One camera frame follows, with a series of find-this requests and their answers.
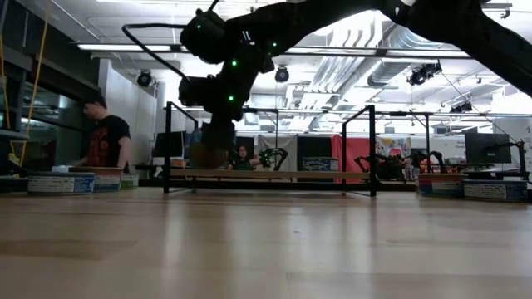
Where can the pale yellow hanging tag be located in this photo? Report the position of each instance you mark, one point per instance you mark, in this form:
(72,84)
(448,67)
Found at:
(13,160)

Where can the person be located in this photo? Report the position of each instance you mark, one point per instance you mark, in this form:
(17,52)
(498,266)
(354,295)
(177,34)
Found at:
(242,158)
(106,137)

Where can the colourful poster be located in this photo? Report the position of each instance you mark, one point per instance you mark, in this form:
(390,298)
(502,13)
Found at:
(392,146)

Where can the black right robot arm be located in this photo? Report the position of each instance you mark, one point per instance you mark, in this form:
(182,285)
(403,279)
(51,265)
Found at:
(457,25)

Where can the long ceiling light strip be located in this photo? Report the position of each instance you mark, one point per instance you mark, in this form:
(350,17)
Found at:
(124,47)

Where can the black round spotlight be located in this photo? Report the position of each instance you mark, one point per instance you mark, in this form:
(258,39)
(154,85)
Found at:
(144,79)
(282,74)

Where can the silver-lid can blue label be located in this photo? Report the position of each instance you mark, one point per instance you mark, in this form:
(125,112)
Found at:
(494,191)
(61,183)

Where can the black partition panel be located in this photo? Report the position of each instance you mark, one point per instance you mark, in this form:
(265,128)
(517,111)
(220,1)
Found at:
(313,146)
(246,142)

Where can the small white background box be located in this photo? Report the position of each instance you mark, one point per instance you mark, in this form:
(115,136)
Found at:
(62,169)

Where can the black background table frame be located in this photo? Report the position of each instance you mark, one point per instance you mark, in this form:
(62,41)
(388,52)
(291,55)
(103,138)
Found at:
(257,110)
(427,137)

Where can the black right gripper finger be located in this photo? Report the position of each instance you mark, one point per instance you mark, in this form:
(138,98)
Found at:
(218,133)

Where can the silver-lid seafood can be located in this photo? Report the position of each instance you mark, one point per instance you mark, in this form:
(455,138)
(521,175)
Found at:
(320,164)

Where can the black computer monitor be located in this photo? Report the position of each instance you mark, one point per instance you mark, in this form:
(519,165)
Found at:
(176,144)
(487,148)

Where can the white hanging cloth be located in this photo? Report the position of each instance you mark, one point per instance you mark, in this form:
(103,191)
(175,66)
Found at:
(289,143)

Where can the black ceiling camera cluster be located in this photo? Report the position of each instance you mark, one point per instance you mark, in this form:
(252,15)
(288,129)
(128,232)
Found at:
(461,108)
(424,74)

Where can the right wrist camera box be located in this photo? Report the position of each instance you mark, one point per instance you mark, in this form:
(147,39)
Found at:
(195,91)

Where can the black aluminium table frame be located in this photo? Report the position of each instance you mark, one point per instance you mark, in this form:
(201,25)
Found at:
(399,187)

